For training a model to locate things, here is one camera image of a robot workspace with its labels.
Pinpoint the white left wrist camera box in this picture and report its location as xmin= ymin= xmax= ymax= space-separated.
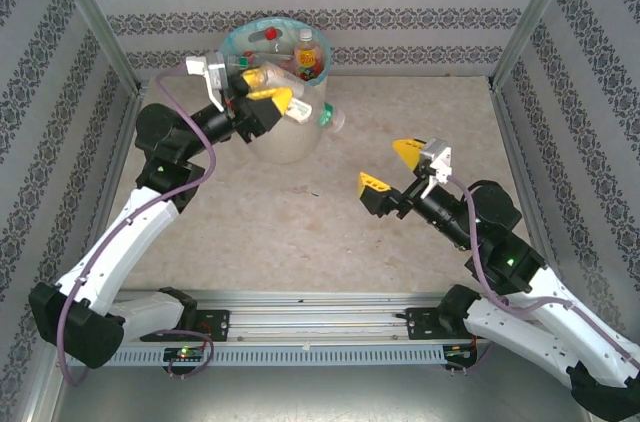
xmin=184 ymin=52 xmax=227 ymax=114

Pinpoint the beige bucket with teal rim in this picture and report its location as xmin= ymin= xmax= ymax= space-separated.
xmin=217 ymin=16 xmax=334 ymax=166

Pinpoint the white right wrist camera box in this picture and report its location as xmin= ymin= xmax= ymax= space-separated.
xmin=418 ymin=137 xmax=454 ymax=188

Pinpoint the small controller board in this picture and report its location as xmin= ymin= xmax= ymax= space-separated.
xmin=163 ymin=346 xmax=207 ymax=362
xmin=443 ymin=343 xmax=477 ymax=359

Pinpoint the aluminium side rail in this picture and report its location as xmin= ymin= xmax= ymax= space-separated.
xmin=489 ymin=84 xmax=551 ymax=263
xmin=94 ymin=84 xmax=149 ymax=243

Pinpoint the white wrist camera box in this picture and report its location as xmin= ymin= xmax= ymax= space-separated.
xmin=184 ymin=52 xmax=227 ymax=114
xmin=418 ymin=137 xmax=454 ymax=188

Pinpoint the aluminium frame post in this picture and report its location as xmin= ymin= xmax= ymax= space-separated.
xmin=490 ymin=0 xmax=587 ymax=89
xmin=42 ymin=0 xmax=142 ymax=91

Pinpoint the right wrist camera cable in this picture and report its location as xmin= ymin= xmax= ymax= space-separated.
xmin=447 ymin=174 xmax=640 ymax=376

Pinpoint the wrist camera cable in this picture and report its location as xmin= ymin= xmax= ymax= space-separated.
xmin=56 ymin=64 xmax=218 ymax=387
xmin=447 ymin=174 xmax=640 ymax=376

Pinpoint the slotted grey cable duct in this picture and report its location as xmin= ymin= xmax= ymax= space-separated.
xmin=107 ymin=345 xmax=447 ymax=368

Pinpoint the light blue bin liner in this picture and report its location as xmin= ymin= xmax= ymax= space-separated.
xmin=217 ymin=16 xmax=334 ymax=88

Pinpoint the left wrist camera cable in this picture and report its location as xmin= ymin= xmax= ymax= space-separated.
xmin=56 ymin=64 xmax=218 ymax=387

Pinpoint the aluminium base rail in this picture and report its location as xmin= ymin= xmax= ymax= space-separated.
xmin=119 ymin=289 xmax=481 ymax=346

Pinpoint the clear bottle white green label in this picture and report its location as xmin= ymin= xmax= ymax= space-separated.
xmin=259 ymin=63 xmax=347 ymax=135

